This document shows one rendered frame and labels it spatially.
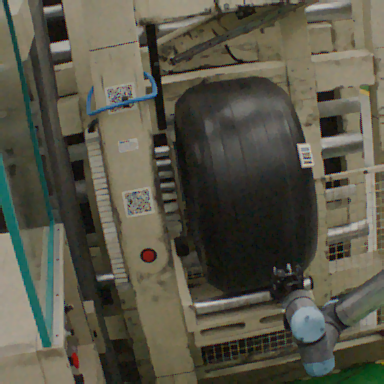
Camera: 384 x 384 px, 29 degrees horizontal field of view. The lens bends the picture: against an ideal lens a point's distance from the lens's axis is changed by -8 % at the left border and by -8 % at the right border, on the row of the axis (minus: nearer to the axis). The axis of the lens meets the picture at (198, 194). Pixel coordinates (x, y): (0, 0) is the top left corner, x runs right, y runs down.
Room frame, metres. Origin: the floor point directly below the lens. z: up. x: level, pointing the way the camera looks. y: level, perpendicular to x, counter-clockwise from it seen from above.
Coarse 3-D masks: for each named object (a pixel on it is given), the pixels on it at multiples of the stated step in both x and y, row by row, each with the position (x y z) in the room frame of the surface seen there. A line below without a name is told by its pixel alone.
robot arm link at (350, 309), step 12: (360, 288) 1.51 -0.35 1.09; (372, 288) 1.48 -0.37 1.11; (336, 300) 1.60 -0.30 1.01; (348, 300) 1.51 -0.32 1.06; (360, 300) 1.49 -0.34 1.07; (372, 300) 1.47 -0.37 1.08; (324, 312) 1.56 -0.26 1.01; (336, 312) 1.52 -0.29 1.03; (348, 312) 1.50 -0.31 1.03; (360, 312) 1.48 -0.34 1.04; (336, 324) 1.51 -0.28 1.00; (348, 324) 1.50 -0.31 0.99
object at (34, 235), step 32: (0, 0) 1.67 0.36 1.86; (0, 32) 1.55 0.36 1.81; (0, 64) 1.45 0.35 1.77; (0, 96) 1.37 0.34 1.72; (0, 128) 1.29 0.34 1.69; (32, 128) 1.73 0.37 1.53; (0, 160) 1.19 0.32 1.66; (32, 160) 1.63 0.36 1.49; (0, 192) 1.19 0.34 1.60; (32, 192) 1.52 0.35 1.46; (32, 224) 1.41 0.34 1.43; (32, 256) 1.30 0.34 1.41; (32, 288) 1.19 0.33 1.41
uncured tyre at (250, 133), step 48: (192, 96) 1.97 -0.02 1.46; (240, 96) 1.92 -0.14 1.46; (288, 96) 1.97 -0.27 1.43; (192, 144) 1.83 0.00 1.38; (240, 144) 1.79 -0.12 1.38; (288, 144) 1.79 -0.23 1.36; (192, 192) 2.18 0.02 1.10; (240, 192) 1.73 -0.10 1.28; (288, 192) 1.73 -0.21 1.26; (240, 240) 1.71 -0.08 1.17; (288, 240) 1.72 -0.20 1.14; (240, 288) 1.79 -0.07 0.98
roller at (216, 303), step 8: (304, 280) 1.87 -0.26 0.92; (312, 280) 1.87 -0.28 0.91; (256, 288) 1.87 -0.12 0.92; (264, 288) 1.86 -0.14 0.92; (312, 288) 1.86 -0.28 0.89; (216, 296) 1.86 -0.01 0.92; (224, 296) 1.85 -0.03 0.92; (232, 296) 1.85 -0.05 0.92; (240, 296) 1.85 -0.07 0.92; (248, 296) 1.85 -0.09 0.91; (256, 296) 1.84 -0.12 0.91; (264, 296) 1.84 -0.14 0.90; (200, 304) 1.84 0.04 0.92; (208, 304) 1.84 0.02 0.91; (216, 304) 1.84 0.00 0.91; (224, 304) 1.84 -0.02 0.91; (232, 304) 1.84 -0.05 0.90; (240, 304) 1.84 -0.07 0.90; (248, 304) 1.84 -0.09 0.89; (200, 312) 1.83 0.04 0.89; (208, 312) 1.84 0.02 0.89
